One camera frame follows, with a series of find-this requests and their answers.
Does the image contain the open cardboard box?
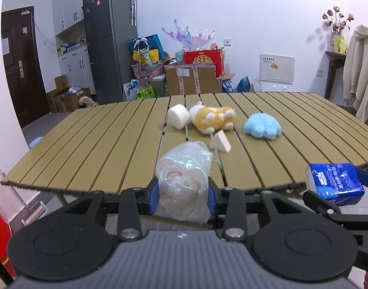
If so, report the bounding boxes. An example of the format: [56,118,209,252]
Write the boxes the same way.
[50,87,91,113]

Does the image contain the white base cupboard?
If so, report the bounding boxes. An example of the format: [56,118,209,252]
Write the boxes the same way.
[58,46,96,97]

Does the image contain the iridescent wrapping bouquet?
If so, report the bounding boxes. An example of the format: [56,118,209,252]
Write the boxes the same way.
[161,20,217,50]

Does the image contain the yellow plush toy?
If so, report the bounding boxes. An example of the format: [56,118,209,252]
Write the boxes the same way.
[188,101,236,133]

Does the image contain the white foam wedge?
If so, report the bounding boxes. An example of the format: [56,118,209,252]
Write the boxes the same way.
[209,130,232,153]

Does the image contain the dark brown door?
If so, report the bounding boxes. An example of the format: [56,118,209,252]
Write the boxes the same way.
[1,6,51,128]

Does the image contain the yellow gift bag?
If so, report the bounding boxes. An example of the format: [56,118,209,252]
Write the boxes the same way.
[133,49,159,64]

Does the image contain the black metal bar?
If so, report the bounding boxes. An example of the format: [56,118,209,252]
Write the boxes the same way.
[0,250,14,285]

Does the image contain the white and blue plastic bag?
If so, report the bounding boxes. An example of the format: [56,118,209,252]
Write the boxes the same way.
[123,80,139,100]

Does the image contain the beige hooded jacket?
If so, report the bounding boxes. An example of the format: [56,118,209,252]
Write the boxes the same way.
[343,25,368,128]

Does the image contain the tan plush toy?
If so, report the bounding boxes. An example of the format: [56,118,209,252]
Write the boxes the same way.
[79,96,99,108]

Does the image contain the white metal frame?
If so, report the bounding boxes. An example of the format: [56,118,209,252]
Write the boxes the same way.
[21,202,48,226]

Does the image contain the red bucket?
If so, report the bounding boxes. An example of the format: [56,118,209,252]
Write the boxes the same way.
[0,202,16,279]

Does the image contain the large taped cardboard box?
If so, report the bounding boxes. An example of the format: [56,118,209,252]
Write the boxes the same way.
[164,64,219,96]

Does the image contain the dried flowers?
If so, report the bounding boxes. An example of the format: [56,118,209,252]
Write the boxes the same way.
[322,6,355,34]

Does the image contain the grey refrigerator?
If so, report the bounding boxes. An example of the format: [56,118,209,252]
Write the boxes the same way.
[82,0,138,104]

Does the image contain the red gift box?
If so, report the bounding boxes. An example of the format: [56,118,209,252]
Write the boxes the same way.
[184,49,225,77]

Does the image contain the row of counter bottles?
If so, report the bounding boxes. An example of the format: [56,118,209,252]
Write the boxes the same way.
[57,38,90,55]

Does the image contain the blue tissue pack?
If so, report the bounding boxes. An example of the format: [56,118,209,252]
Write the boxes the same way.
[305,163,365,207]

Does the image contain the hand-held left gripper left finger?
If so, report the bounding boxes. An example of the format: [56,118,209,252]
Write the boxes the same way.
[63,176,159,242]

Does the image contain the clear plastic bag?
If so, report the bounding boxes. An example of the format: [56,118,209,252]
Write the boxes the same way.
[155,141,214,222]

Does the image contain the green snack bag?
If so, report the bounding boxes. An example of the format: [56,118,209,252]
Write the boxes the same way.
[135,86,155,100]

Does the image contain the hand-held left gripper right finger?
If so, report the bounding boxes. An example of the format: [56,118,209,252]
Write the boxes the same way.
[209,178,305,242]

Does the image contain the white wall cupboard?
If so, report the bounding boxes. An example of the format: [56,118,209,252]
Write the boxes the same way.
[52,0,90,35]

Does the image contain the dark side table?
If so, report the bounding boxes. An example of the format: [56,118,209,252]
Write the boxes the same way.
[325,51,348,98]

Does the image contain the blue plush toy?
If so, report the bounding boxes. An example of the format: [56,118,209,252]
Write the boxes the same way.
[243,113,282,140]

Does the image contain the yellow vase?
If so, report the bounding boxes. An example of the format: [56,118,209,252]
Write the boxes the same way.
[331,33,346,55]

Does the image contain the white foam cylinder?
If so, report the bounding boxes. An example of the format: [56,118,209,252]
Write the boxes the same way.
[167,104,190,130]

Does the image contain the blue gift bag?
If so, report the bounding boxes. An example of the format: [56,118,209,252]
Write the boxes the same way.
[129,34,165,62]

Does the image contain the green cooler box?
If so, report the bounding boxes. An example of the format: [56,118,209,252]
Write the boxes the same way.
[146,75,167,98]

